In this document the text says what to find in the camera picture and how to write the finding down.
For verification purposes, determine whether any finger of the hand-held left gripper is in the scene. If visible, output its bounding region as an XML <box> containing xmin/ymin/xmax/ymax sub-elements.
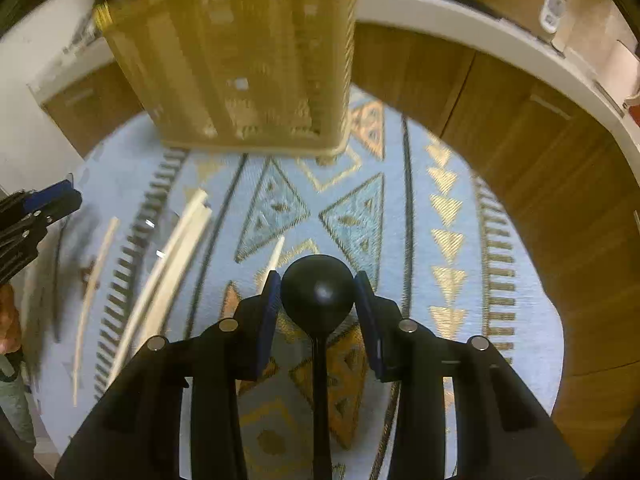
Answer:
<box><xmin>0</xmin><ymin>180</ymin><xmax>74</xmax><ymax>221</ymax></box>
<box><xmin>0</xmin><ymin>191</ymin><xmax>83</xmax><ymax>285</ymax></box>

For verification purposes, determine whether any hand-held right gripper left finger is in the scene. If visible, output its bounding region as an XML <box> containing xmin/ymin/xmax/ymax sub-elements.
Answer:
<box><xmin>54</xmin><ymin>270</ymin><xmax>282</xmax><ymax>480</ymax></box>

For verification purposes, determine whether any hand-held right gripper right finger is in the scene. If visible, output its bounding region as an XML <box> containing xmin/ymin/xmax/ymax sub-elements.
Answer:
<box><xmin>353</xmin><ymin>270</ymin><xmax>585</xmax><ymax>480</ymax></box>

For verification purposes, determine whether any black ladle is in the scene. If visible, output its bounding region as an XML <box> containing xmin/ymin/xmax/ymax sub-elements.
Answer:
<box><xmin>280</xmin><ymin>255</ymin><xmax>357</xmax><ymax>480</ymax></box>

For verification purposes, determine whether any pale wooden chopstick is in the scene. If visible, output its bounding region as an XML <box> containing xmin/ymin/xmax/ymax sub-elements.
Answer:
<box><xmin>106</xmin><ymin>189</ymin><xmax>210</xmax><ymax>387</ymax></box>
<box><xmin>71</xmin><ymin>216</ymin><xmax>122</xmax><ymax>407</ymax></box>
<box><xmin>264</xmin><ymin>236</ymin><xmax>286</xmax><ymax>283</ymax></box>
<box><xmin>150</xmin><ymin>204</ymin><xmax>214</xmax><ymax>301</ymax></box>

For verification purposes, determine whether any beige plastic utensil basket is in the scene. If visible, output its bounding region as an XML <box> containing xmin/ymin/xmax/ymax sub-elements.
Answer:
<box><xmin>95</xmin><ymin>0</ymin><xmax>362</xmax><ymax>158</ymax></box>

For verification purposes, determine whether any person's left hand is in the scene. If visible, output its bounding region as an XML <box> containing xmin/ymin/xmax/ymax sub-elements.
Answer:
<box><xmin>0</xmin><ymin>285</ymin><xmax>23</xmax><ymax>356</ymax></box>

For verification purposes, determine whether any blue patterned table mat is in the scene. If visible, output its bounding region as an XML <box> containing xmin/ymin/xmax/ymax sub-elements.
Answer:
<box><xmin>30</xmin><ymin>85</ymin><xmax>566</xmax><ymax>480</ymax></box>

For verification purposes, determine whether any white refrigerator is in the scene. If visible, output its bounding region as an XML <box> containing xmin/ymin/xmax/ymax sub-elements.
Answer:
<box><xmin>0</xmin><ymin>0</ymin><xmax>116</xmax><ymax>196</ymax></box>

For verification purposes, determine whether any person's grey clothing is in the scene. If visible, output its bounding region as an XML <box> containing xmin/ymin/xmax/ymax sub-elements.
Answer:
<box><xmin>0</xmin><ymin>355</ymin><xmax>37</xmax><ymax>456</ymax></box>

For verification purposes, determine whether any white electric kettle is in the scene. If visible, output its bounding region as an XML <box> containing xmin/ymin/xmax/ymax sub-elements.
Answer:
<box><xmin>611</xmin><ymin>40</ymin><xmax>640</xmax><ymax>103</ymax></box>

